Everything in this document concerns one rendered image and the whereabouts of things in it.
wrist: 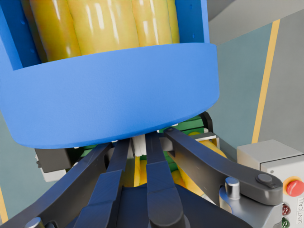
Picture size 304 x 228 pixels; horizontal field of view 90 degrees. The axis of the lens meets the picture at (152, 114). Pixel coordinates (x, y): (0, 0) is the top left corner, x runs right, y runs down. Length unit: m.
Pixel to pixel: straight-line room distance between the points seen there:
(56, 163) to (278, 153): 0.50
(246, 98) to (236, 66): 0.32
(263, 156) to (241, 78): 1.25
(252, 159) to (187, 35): 0.29
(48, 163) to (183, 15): 0.43
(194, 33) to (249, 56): 1.39
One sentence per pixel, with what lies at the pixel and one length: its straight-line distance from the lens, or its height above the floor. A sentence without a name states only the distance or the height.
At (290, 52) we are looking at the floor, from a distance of 1.90.
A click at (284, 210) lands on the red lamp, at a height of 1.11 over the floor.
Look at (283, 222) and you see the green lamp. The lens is 0.47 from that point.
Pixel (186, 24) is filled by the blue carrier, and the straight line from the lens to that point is 0.31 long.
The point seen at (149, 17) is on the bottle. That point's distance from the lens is 0.22.
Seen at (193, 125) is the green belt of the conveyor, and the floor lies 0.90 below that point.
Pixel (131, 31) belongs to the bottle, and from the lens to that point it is 0.18.
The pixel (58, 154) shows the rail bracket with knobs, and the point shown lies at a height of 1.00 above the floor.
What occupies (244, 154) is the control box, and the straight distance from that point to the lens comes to 0.43.
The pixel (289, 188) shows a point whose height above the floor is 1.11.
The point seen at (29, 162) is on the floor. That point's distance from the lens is 1.85.
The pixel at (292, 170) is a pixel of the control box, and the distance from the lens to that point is 0.42.
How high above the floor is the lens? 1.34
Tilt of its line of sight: 76 degrees down
